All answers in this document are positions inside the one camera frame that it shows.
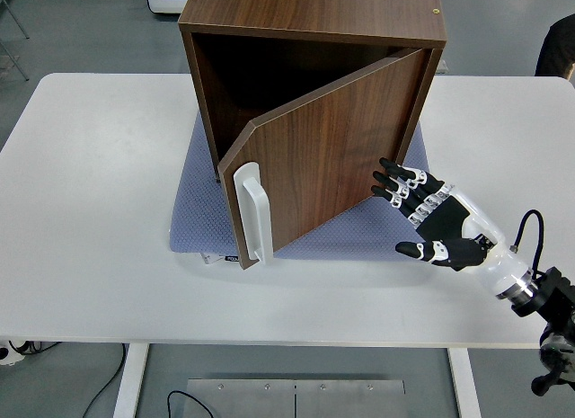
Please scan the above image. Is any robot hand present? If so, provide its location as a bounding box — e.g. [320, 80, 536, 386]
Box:
[371, 156, 535, 298]

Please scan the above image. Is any brown wooden cabinet door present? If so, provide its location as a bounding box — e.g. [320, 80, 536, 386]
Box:
[217, 48, 427, 271]

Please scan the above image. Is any brown wooden cabinet body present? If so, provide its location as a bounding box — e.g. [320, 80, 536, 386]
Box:
[177, 0, 448, 185]

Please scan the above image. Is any white table leg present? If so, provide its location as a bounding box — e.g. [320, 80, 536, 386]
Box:
[447, 347, 482, 418]
[111, 343, 150, 418]

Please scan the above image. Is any person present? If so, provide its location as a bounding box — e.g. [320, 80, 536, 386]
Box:
[534, 15, 575, 82]

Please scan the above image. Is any grey metal plate with screws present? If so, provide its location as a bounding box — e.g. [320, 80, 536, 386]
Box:
[185, 378, 406, 418]

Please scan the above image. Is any white appliance with slot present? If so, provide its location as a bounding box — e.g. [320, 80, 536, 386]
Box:
[144, 0, 195, 15]

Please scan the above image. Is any white power strip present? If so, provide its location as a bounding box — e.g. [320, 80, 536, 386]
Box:
[0, 339, 42, 368]

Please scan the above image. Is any grey metal rack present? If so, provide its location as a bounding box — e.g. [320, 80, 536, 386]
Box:
[0, 0, 31, 82]

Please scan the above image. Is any white plastic door handle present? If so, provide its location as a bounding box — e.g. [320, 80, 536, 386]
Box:
[232, 163, 274, 264]

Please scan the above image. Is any looped black floor cable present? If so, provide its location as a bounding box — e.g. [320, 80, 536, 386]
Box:
[166, 389, 212, 418]

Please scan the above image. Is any long black floor cable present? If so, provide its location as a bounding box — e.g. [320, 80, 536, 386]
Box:
[84, 343, 128, 418]

